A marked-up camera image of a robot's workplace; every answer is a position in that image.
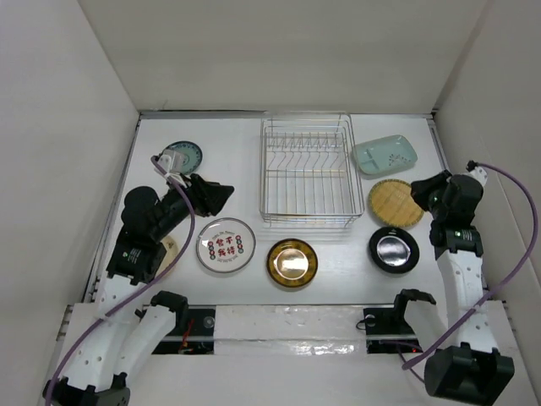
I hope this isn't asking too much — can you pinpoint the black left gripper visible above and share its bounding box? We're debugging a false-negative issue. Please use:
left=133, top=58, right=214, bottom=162
left=152, top=172, right=232, bottom=240

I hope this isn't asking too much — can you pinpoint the round bamboo woven plate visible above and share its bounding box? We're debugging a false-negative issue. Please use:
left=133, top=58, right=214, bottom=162
left=368, top=178, right=424, bottom=228

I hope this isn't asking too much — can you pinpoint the light green rectangular plate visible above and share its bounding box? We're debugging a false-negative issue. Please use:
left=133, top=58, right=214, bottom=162
left=352, top=134, right=418, bottom=177

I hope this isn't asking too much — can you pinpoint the glossy black round plate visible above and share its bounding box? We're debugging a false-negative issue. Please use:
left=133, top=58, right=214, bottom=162
left=369, top=227, right=420, bottom=275

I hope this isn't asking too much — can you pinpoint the gold and black round plate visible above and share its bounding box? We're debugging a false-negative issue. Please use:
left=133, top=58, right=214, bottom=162
left=265, top=239, right=319, bottom=289

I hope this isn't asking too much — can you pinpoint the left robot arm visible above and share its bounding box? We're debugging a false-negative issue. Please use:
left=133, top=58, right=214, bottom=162
left=43, top=174, right=234, bottom=405

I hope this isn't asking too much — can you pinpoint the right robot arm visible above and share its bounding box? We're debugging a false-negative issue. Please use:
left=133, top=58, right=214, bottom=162
left=390, top=167, right=515, bottom=405

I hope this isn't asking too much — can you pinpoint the blue patterned round plate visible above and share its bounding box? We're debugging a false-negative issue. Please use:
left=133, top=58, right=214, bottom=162
left=163, top=140, right=203, bottom=173

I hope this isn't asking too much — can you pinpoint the white plate with red characters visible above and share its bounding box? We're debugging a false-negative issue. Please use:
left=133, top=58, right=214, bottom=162
left=196, top=217, right=256, bottom=274

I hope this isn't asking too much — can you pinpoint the beige round plate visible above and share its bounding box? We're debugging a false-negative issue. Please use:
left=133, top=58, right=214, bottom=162
left=156, top=235, right=186, bottom=280

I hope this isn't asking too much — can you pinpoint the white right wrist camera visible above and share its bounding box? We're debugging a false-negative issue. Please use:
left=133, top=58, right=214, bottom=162
left=466, top=160, right=488, bottom=188

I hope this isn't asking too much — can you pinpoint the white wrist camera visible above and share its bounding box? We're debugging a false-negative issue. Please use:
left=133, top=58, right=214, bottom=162
left=466, top=160, right=488, bottom=188
left=157, top=149, right=191, bottom=175

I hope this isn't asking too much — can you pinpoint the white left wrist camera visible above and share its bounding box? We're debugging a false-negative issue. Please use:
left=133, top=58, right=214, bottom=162
left=157, top=149, right=191, bottom=175

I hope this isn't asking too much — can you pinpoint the metal wire dish rack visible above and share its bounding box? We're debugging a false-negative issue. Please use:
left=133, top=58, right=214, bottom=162
left=259, top=112, right=364, bottom=228

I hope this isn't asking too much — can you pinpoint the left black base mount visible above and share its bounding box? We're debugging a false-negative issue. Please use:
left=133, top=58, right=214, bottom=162
left=152, top=306, right=216, bottom=355

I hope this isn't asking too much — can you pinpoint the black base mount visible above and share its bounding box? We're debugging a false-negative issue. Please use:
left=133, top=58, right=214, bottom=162
left=152, top=306, right=216, bottom=355
left=356, top=307, right=423, bottom=354

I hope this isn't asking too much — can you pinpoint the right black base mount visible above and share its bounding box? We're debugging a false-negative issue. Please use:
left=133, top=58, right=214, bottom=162
left=356, top=307, right=423, bottom=354

